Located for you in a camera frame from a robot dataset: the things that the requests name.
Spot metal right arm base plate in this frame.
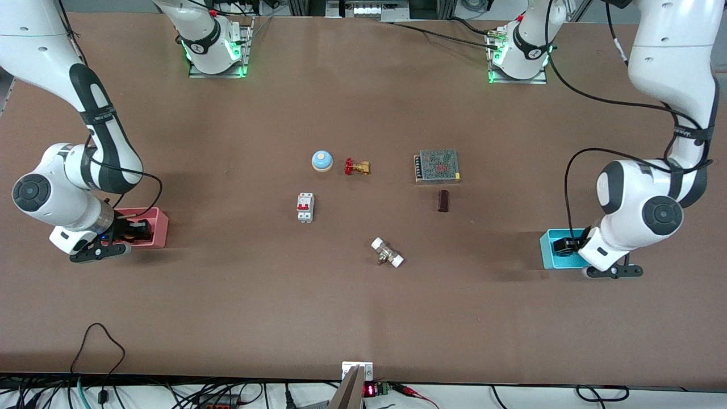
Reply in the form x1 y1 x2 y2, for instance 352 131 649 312
189 16 254 79

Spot black coiled cable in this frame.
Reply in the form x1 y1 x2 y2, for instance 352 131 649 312
575 385 630 403

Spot black table cable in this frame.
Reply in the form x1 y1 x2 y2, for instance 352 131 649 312
379 20 500 46

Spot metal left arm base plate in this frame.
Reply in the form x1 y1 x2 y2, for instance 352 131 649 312
488 31 548 85

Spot blue plastic box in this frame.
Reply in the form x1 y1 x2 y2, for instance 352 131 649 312
540 228 592 270

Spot red clip lead cable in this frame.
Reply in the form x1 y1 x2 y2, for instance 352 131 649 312
391 383 441 409

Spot metal mesh power supply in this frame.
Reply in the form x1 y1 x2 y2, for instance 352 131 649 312
413 149 462 185

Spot metal fitting, white ends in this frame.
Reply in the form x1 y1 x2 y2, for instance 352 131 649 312
371 237 404 269

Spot pink plastic box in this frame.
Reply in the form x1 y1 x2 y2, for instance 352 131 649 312
111 207 169 250

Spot grey metal bar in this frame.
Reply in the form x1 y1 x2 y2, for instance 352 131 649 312
328 365 365 409

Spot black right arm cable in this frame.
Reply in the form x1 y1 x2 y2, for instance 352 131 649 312
85 131 164 222

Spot silver metal bracket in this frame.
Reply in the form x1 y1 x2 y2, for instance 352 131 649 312
341 361 374 382

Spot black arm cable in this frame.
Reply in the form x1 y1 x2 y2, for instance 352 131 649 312
85 131 164 222
544 0 713 251

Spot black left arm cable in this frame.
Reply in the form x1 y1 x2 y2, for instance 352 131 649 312
544 0 713 251

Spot black looped cable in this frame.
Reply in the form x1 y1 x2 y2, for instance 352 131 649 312
69 323 127 405

